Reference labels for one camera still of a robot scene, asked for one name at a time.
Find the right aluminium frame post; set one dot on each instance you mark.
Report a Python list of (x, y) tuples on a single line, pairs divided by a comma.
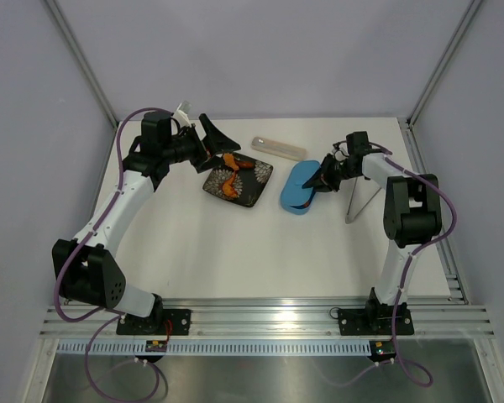
[(455, 41)]

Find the right side aluminium rail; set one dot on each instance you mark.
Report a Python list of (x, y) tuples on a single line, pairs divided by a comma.
[(425, 219)]

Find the left circuit board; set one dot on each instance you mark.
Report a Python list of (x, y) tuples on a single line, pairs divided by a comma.
[(156, 346)]

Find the circuit board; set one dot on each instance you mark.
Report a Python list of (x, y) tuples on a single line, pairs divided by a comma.
[(382, 351), (156, 346)]

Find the blue lunch box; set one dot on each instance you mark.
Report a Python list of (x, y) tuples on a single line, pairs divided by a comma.
[(296, 209)]

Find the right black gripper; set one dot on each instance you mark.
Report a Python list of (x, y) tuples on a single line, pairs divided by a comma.
[(323, 174)]

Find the aluminium rail front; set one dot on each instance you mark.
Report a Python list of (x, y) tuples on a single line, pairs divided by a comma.
[(312, 318)]

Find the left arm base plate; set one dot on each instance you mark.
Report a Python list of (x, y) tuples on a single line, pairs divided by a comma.
[(175, 321)]

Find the right circuit board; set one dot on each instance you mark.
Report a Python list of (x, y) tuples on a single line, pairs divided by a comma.
[(382, 351)]

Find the blue lunch box lid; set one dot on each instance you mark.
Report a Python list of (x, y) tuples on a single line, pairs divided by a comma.
[(300, 173)]

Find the metal tongs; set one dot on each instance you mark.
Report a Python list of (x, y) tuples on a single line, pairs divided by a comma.
[(363, 192)]

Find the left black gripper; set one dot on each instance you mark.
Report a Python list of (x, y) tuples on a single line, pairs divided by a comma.
[(215, 142)]

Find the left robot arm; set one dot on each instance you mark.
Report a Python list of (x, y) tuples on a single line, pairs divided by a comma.
[(88, 278)]

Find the fried chicken wing top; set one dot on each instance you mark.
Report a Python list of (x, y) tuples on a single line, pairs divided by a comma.
[(235, 164)]

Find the fried chicken piece lower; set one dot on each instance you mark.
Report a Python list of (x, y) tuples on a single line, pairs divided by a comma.
[(231, 188)]

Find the left aluminium frame post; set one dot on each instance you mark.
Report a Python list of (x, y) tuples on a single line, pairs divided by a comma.
[(71, 42)]

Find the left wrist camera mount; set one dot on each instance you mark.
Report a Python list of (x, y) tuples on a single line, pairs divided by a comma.
[(181, 114)]

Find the aluminium rail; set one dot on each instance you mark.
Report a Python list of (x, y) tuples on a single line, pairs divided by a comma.
[(425, 219), (312, 318)]

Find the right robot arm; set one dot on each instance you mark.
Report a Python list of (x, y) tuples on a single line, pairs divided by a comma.
[(370, 161)]

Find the black floral square plate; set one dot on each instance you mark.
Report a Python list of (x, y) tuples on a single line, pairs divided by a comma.
[(253, 181)]

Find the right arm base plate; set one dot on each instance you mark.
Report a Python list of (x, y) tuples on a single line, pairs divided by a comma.
[(355, 322)]

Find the aluminium frame post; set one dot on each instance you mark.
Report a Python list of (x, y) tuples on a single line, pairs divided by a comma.
[(71, 42), (455, 41)]

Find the white slotted cable duct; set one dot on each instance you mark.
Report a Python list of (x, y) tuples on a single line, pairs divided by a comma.
[(221, 347)]

